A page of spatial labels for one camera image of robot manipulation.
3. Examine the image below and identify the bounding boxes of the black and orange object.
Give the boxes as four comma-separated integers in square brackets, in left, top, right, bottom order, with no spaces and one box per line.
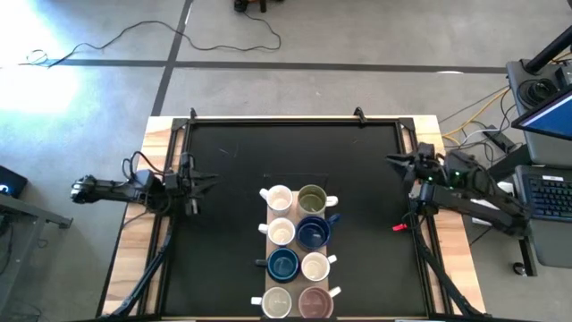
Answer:
[232,0,269,13]

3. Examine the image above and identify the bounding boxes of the plain white mug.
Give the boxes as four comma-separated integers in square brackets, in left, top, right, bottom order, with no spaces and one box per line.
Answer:
[258,184,295,217]

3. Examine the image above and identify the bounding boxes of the light wooden board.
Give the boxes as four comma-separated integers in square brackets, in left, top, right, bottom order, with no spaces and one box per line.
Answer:
[265,191,332,319]

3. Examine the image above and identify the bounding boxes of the small coiled cable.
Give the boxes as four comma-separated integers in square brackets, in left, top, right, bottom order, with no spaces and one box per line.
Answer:
[25,48,49,64]

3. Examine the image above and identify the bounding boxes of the long black floor cable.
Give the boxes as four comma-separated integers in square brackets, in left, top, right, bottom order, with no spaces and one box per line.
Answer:
[17,12,282,69]

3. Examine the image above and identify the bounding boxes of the black diagonal support bar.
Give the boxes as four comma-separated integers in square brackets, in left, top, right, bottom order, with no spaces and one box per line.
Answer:
[486,145,533,169]

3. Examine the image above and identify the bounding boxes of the white mug blue interior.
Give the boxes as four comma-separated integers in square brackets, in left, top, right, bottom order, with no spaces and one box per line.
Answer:
[300,251,339,283]

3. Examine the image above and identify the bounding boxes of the black power strip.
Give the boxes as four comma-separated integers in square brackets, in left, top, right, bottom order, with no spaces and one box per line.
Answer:
[484,124,517,153]

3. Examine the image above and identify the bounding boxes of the olive green mug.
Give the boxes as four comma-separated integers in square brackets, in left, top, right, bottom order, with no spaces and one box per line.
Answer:
[296,183,340,219]

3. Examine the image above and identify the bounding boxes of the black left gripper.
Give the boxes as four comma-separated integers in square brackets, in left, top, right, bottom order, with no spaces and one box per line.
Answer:
[165,172,220,216]

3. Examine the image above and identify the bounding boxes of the white paper box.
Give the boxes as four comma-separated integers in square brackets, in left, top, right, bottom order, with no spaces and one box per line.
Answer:
[468,181,515,227]

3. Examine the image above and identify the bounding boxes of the black backlit keyboard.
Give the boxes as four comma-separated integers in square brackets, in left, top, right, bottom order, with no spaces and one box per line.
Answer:
[526,174,572,224]

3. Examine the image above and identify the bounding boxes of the black table mat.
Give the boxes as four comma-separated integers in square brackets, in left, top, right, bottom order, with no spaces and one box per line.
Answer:
[161,121,429,318]

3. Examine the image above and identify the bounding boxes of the black device with blue light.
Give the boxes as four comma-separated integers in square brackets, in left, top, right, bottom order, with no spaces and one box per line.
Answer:
[0,165,29,199]

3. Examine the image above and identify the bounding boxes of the black pole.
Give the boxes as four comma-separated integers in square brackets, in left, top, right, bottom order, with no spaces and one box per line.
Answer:
[523,26,572,75]

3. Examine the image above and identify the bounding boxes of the grey desk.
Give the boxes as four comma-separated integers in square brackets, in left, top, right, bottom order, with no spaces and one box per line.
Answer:
[0,192,75,314]

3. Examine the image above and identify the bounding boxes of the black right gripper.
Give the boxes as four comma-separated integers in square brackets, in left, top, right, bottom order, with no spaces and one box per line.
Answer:
[386,154,448,185]

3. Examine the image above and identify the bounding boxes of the pink patterned white mug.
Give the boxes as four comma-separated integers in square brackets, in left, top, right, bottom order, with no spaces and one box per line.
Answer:
[257,217,297,248]

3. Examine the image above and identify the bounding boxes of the computer monitor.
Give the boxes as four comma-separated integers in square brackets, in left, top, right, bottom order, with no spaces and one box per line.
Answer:
[511,87,572,142]

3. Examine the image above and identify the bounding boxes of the wide dark blue mug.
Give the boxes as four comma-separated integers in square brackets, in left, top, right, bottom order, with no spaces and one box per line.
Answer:
[294,213,341,251]

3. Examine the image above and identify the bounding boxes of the cream mug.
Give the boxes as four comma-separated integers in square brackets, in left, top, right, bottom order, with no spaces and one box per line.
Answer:
[250,285,294,320]

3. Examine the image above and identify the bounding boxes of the grey cart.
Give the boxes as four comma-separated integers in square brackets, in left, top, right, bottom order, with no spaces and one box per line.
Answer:
[505,57,572,269]

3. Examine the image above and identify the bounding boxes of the black metal table frame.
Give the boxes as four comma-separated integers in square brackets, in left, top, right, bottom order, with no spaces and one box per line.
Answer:
[96,106,488,322]

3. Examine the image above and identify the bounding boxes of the coiled black cable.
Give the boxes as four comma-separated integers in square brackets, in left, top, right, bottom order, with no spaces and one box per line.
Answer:
[517,78,559,108]

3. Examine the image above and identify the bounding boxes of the yellow cable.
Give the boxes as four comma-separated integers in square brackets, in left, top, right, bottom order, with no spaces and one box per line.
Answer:
[440,87,510,140]

